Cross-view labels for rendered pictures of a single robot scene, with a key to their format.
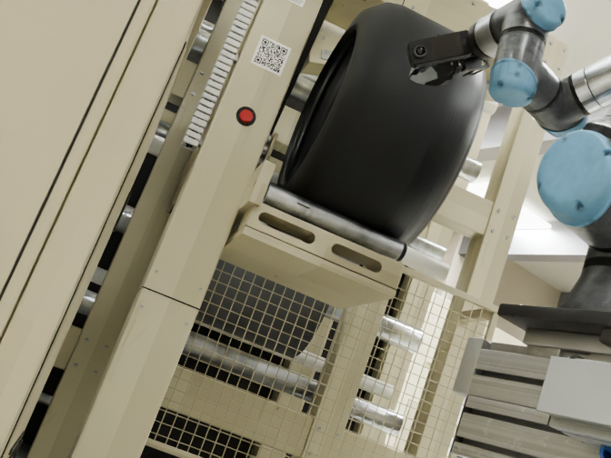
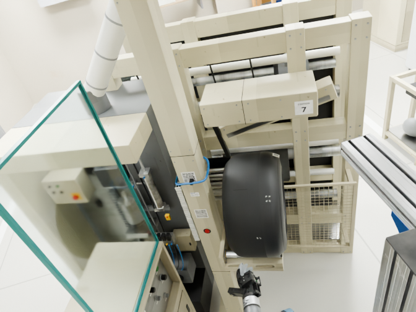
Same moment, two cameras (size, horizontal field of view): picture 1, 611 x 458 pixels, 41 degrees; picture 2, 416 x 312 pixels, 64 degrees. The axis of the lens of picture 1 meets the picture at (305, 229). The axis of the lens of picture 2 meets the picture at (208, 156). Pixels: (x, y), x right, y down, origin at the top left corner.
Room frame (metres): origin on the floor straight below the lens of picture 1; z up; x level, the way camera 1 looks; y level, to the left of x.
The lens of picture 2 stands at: (0.59, -0.55, 2.63)
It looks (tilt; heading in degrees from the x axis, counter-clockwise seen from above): 37 degrees down; 29
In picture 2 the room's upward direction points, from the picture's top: 15 degrees counter-clockwise
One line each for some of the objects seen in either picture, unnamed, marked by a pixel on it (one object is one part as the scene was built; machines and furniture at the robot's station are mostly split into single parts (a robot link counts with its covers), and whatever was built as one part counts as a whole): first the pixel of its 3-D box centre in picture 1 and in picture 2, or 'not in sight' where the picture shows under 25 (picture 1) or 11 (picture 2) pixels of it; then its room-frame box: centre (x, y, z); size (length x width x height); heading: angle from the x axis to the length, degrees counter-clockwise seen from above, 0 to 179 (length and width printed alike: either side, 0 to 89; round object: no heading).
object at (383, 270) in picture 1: (321, 248); (253, 260); (1.71, -0.05, 0.84); 0.36 x 0.09 x 0.06; 102
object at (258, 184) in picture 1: (244, 201); (225, 235); (1.81, 0.15, 0.90); 0.40 x 0.03 x 0.10; 12
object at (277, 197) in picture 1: (333, 222); (252, 254); (1.71, -0.05, 0.90); 0.35 x 0.05 x 0.05; 102
